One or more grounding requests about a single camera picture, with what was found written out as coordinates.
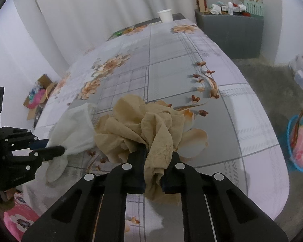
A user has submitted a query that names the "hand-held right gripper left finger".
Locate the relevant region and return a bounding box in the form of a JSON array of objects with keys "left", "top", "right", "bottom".
[{"left": 21, "top": 145, "right": 148, "bottom": 242}]

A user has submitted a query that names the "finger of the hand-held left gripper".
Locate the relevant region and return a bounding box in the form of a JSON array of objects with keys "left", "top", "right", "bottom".
[
  {"left": 32, "top": 145, "right": 66, "bottom": 162},
  {"left": 33, "top": 139, "right": 49, "bottom": 149}
]

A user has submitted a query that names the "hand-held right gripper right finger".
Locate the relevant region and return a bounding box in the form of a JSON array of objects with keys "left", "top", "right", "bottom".
[{"left": 160, "top": 151, "right": 288, "bottom": 242}]

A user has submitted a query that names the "beige tissue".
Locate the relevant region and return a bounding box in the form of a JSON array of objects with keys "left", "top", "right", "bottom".
[{"left": 94, "top": 94, "right": 186, "bottom": 204}]

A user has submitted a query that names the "blue wastebasket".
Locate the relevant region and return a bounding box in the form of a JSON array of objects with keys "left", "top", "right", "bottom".
[{"left": 286, "top": 115, "right": 303, "bottom": 173}]

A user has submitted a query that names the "cardboard box with colourful items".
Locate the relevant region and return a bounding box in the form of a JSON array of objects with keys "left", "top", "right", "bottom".
[{"left": 23, "top": 74, "right": 53, "bottom": 121}]

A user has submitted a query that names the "floral fluffy cloth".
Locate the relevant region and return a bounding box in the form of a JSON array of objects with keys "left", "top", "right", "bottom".
[{"left": 4, "top": 202, "right": 41, "bottom": 242}]

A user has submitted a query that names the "floral tablecloth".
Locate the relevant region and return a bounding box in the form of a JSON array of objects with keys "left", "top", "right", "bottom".
[{"left": 21, "top": 20, "right": 291, "bottom": 242}]

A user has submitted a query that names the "white curtain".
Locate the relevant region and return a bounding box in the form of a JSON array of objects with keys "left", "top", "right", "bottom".
[{"left": 11, "top": 0, "right": 205, "bottom": 81}]

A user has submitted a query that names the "white paper cup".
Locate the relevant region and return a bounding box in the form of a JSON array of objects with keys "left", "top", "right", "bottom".
[{"left": 157, "top": 9, "right": 173, "bottom": 23}]

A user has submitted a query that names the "grey cabinet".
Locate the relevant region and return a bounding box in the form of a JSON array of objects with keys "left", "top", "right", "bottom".
[{"left": 194, "top": 9, "right": 264, "bottom": 59}]

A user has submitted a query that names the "white plastic bag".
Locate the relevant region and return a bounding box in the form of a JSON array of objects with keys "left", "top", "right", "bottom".
[{"left": 288, "top": 54, "right": 303, "bottom": 71}]

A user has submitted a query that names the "green mesh basket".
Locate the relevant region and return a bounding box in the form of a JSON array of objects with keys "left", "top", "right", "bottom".
[{"left": 243, "top": 0, "right": 264, "bottom": 18}]

